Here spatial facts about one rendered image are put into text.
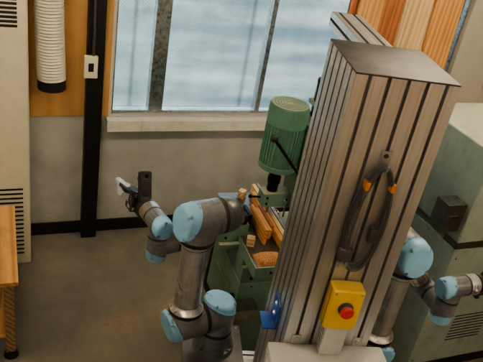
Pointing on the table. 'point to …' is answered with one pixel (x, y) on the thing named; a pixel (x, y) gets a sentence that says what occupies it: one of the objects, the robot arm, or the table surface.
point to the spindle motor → (292, 106)
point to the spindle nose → (273, 182)
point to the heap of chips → (266, 258)
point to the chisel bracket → (271, 200)
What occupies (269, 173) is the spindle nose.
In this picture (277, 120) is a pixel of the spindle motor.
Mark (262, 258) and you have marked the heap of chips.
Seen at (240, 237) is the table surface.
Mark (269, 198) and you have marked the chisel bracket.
